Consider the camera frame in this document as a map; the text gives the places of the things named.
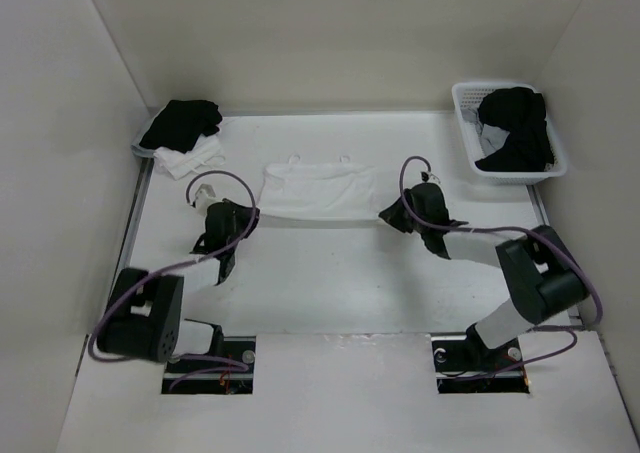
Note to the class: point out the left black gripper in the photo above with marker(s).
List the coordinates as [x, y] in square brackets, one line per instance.
[245, 213]

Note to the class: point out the white tank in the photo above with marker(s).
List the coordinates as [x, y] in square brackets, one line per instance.
[207, 153]
[340, 191]

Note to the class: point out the grey folded cloth under stack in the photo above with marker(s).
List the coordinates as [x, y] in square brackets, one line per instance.
[137, 149]

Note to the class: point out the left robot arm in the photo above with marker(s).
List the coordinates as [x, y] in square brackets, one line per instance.
[143, 318]

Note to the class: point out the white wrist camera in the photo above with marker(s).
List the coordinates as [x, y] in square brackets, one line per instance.
[204, 197]
[427, 176]

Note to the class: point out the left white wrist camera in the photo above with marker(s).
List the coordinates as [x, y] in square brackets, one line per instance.
[204, 197]

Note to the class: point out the black tank top in basket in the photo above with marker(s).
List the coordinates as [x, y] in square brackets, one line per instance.
[521, 112]

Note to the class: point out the folded white tank top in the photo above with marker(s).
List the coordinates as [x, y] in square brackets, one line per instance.
[207, 153]

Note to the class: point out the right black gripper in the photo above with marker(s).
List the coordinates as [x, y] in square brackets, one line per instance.
[393, 215]

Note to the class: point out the grey garment in basket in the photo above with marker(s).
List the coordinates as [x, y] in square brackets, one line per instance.
[491, 138]

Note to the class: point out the folded black tank top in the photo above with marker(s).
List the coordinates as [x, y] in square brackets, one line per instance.
[180, 124]

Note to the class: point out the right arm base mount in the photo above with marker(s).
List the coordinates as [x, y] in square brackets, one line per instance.
[459, 370]

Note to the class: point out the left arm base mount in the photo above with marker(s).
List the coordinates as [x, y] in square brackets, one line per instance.
[226, 369]

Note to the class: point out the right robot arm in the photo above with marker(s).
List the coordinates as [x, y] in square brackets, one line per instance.
[535, 265]

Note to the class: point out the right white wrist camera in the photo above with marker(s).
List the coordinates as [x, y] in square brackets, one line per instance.
[427, 176]

